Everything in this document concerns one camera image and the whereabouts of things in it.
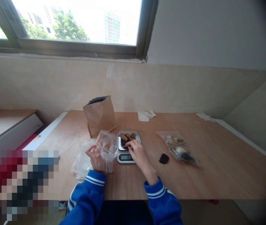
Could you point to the brown paper bag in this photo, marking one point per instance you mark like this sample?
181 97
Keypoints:
100 117

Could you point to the filled zip bag dark pieces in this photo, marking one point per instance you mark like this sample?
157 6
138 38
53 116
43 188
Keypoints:
184 155

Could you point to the filled zip bag light pieces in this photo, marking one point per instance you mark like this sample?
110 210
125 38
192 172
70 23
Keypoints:
174 138

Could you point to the silver digital kitchen scale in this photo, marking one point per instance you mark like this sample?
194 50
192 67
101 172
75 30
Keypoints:
123 159

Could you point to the small black lump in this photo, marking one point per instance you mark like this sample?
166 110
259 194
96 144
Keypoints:
164 159

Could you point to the window with dark frame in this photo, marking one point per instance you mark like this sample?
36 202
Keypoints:
76 23

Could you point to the crumpled white tissue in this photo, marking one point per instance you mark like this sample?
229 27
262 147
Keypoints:
205 116
147 114

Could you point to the person's right hand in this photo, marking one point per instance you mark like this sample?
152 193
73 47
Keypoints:
138 152

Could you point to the clear red-striped zip bag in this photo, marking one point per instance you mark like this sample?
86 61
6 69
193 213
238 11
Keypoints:
106 145

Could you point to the person's right fingers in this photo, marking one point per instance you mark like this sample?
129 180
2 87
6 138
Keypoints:
131 144

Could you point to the person's left fingers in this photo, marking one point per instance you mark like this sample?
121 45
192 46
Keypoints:
91 150

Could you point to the single dried brown piece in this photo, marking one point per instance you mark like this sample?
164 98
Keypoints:
126 146

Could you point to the person's left hand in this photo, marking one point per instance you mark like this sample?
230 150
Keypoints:
98 161

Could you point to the stack of clear plastic bags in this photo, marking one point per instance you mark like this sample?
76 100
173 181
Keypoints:
81 161

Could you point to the pile of dried brown pieces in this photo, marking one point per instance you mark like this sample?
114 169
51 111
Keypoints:
126 136

